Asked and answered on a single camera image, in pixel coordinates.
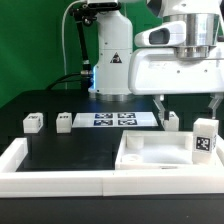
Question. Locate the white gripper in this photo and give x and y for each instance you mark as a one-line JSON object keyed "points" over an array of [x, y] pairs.
{"points": [[157, 71]]}

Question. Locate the white square tabletop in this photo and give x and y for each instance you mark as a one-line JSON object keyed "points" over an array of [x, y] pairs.
{"points": [[161, 150]]}

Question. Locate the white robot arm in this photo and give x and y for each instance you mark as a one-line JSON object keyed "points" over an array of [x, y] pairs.
{"points": [[181, 56]]}

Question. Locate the white U-shaped fence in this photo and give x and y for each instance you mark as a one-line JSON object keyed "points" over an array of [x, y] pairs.
{"points": [[101, 183]]}

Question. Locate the white marker sheet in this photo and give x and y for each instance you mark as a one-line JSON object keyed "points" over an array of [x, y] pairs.
{"points": [[114, 119]]}

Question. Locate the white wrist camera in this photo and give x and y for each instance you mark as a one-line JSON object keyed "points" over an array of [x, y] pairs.
{"points": [[168, 34]]}

